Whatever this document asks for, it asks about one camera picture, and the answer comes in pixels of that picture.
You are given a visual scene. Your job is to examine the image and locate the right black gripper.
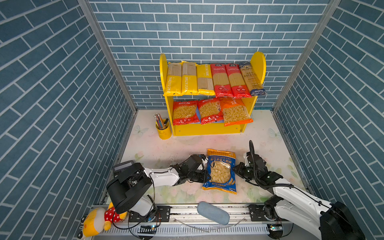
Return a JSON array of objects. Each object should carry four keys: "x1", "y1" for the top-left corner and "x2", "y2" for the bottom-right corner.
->
[{"x1": 230, "y1": 161, "x2": 259, "y2": 182}]

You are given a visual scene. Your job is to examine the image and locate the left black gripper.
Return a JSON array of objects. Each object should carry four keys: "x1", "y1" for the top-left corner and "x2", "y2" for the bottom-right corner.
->
[{"x1": 187, "y1": 169, "x2": 213, "y2": 183}]

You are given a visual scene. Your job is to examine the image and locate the blue macaroni bag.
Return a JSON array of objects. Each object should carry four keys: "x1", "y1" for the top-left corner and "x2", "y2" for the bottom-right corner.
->
[{"x1": 203, "y1": 149, "x2": 237, "y2": 195}]

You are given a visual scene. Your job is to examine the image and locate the red fusilli bag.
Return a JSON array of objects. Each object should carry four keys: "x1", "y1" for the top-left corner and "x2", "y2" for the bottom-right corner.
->
[
  {"x1": 198, "y1": 98, "x2": 224, "y2": 125},
  {"x1": 173, "y1": 101, "x2": 200, "y2": 126}
]

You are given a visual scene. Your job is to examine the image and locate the orange macaroni bag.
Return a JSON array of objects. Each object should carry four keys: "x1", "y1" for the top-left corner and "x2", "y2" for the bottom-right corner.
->
[{"x1": 220, "y1": 98, "x2": 253, "y2": 127}]

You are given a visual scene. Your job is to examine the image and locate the yellow spaghetti bag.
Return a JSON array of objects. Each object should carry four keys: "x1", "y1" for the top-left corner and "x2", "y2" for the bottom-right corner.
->
[
  {"x1": 164, "y1": 63, "x2": 182, "y2": 97},
  {"x1": 182, "y1": 62, "x2": 198, "y2": 95},
  {"x1": 196, "y1": 64, "x2": 216, "y2": 96}
]

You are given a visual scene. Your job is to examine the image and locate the dark blue spaghetti bag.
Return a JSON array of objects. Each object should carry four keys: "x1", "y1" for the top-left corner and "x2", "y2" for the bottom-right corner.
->
[{"x1": 239, "y1": 62, "x2": 267, "y2": 96}]

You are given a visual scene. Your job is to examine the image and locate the red spaghetti bag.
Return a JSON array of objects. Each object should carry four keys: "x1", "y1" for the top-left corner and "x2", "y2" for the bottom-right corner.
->
[
  {"x1": 210, "y1": 64, "x2": 234, "y2": 98},
  {"x1": 225, "y1": 64, "x2": 251, "y2": 99}
]

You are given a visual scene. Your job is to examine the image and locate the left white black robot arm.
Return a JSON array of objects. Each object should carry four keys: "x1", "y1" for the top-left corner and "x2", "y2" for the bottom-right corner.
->
[{"x1": 107, "y1": 155, "x2": 211, "y2": 220}]

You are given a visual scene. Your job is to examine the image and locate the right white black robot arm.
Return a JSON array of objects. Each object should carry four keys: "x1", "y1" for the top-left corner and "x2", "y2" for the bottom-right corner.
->
[{"x1": 233, "y1": 142, "x2": 366, "y2": 240}]

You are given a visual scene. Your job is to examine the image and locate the yellow pencil cup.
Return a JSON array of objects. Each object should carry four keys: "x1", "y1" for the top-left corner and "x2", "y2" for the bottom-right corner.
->
[{"x1": 156, "y1": 119, "x2": 172, "y2": 140}]

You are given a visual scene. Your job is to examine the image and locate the coloured pencils bunch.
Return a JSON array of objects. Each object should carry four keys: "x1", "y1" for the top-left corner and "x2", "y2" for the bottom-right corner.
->
[{"x1": 154, "y1": 113, "x2": 169, "y2": 130}]

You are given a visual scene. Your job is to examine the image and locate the grey blue pouch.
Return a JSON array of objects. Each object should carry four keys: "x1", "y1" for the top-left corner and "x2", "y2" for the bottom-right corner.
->
[{"x1": 197, "y1": 202, "x2": 230, "y2": 225}]

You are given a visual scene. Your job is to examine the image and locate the black calculator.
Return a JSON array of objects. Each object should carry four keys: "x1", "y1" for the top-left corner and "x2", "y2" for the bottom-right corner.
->
[{"x1": 112, "y1": 160, "x2": 135, "y2": 176}]

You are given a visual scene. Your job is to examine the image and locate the yellow plush toy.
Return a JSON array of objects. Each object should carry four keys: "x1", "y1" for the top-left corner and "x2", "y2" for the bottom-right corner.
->
[{"x1": 77, "y1": 203, "x2": 128, "y2": 240}]

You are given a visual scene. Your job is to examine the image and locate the aluminium rail base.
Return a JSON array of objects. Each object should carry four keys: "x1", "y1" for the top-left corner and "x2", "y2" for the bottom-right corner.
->
[{"x1": 93, "y1": 201, "x2": 322, "y2": 240}]

